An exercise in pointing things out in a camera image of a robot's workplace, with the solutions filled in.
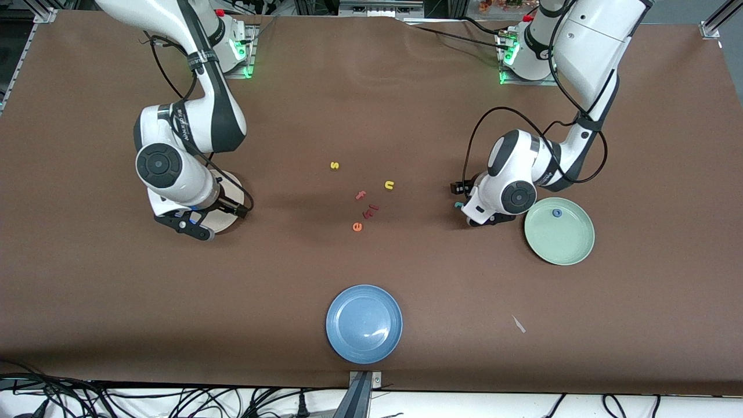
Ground black base power cable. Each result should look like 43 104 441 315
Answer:
403 17 514 59

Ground green plate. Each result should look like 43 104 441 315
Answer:
524 197 596 266

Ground blue plate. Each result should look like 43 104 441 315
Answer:
325 284 403 365

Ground beige brown plate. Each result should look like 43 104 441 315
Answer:
203 170 246 235

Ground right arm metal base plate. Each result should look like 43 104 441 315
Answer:
223 23 257 79

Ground black floor cable tangle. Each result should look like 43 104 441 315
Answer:
0 360 329 418

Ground brown table cover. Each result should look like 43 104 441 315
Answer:
0 12 743 397

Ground metal camera post bracket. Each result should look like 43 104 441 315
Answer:
334 370 384 418

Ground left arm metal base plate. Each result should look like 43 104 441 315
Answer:
498 29 558 87

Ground silver aluminium frame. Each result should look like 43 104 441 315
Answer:
338 0 425 18

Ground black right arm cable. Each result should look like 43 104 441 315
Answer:
142 32 254 218

